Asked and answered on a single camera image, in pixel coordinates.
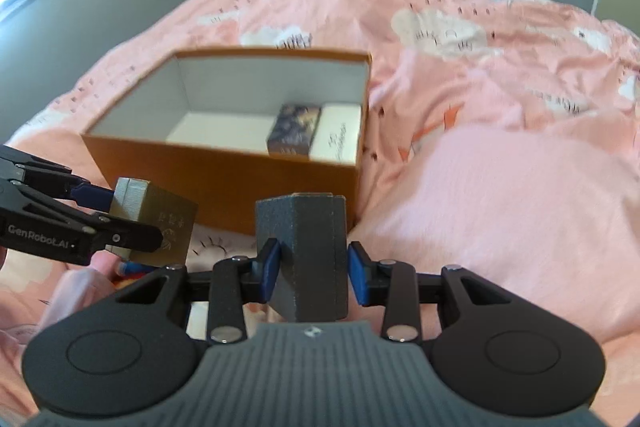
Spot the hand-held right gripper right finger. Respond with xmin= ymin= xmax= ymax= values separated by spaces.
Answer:
xmin=347 ymin=241 xmax=508 ymax=344

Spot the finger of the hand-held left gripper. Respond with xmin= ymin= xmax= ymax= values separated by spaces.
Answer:
xmin=0 ymin=145 xmax=117 ymax=212
xmin=0 ymin=181 xmax=164 ymax=254

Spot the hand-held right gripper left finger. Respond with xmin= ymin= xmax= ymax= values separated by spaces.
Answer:
xmin=115 ymin=238 xmax=282 ymax=345

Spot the gold square box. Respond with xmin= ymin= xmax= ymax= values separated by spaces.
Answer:
xmin=107 ymin=177 xmax=199 ymax=268

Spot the grey rectangular box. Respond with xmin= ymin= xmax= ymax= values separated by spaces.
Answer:
xmin=255 ymin=193 xmax=349 ymax=324

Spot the orange cardboard box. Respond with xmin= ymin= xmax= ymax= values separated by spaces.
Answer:
xmin=81 ymin=48 xmax=374 ymax=236

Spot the small red blue item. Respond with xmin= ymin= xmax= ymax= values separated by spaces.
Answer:
xmin=115 ymin=260 xmax=151 ymax=279

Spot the white rectangular box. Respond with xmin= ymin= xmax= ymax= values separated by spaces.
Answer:
xmin=309 ymin=104 xmax=362 ymax=166

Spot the dark printed box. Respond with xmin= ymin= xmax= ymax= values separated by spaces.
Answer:
xmin=266 ymin=103 xmax=322 ymax=156

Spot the pink cloud print blanket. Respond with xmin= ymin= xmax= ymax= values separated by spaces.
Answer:
xmin=0 ymin=0 xmax=640 ymax=427

